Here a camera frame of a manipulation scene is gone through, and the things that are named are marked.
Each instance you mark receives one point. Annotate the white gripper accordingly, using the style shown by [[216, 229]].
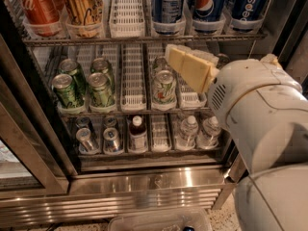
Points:
[[239, 86]]

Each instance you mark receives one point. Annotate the blue pepsi can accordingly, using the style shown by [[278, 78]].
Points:
[[245, 14]]

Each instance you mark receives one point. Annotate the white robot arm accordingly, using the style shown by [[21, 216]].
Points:
[[263, 109]]

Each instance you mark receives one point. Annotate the white green can rear right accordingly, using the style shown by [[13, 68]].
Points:
[[223, 59]]

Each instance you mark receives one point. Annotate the white green can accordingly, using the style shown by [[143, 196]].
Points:
[[160, 63], [164, 87], [223, 59]]

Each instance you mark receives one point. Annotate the blue pepsi can logo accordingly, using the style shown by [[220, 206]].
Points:
[[205, 12]]

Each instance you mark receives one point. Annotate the white green can front middle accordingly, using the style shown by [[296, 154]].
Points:
[[164, 87]]

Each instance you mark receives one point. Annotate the white green can rear middle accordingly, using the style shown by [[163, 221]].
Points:
[[160, 63]]

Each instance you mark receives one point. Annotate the blue pepsi can back label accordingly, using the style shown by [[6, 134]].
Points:
[[165, 15]]

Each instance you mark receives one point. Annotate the white plastic shelf glide tray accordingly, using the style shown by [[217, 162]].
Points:
[[127, 19]]

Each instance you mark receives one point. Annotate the silver blue can rear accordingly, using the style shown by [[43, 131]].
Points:
[[110, 121]]

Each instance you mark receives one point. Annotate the silver blue can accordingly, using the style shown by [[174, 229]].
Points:
[[112, 143], [110, 121]]

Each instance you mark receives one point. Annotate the silver blue can front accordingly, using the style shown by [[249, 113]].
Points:
[[112, 143]]

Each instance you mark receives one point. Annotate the stainless steel display fridge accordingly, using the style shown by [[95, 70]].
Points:
[[52, 178]]

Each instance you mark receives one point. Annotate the silver can rear left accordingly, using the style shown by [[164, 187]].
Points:
[[84, 122]]

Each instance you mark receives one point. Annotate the gold soda can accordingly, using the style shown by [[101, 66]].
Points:
[[85, 16]]

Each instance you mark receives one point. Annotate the green can rear left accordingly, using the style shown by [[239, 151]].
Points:
[[75, 70]]

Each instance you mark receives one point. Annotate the silver can front left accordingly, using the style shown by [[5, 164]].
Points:
[[84, 137]]

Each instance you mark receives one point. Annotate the green can front left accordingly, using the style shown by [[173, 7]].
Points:
[[64, 87]]

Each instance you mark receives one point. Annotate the red coca-cola can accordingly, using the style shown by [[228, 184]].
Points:
[[43, 16]]

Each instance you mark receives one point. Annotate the clear water bottle left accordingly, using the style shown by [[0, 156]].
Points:
[[187, 132]]

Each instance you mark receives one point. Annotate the dark juice bottle white cap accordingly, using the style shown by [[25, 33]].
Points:
[[138, 135]]

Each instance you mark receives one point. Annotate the middle wire shelf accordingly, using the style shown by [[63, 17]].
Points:
[[140, 112]]

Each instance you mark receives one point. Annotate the wire shelf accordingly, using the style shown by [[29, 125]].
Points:
[[140, 112], [162, 39]]

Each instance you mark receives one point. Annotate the top wire shelf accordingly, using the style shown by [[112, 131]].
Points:
[[162, 39]]

